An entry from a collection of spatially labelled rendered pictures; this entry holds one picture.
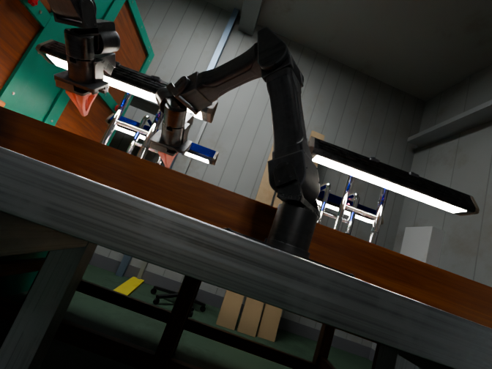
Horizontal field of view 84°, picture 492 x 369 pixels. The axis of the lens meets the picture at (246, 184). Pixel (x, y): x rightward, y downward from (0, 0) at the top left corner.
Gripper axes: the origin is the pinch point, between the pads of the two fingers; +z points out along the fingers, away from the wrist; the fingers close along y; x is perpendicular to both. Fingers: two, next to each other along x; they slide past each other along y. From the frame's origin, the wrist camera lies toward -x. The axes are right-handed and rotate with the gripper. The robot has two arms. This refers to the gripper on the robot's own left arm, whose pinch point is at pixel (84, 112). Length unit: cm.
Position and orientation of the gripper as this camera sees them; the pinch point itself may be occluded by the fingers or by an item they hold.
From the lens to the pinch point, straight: 86.3
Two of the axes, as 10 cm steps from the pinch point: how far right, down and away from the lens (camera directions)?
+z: -2.9, 7.5, 5.9
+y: -9.4, -3.5, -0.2
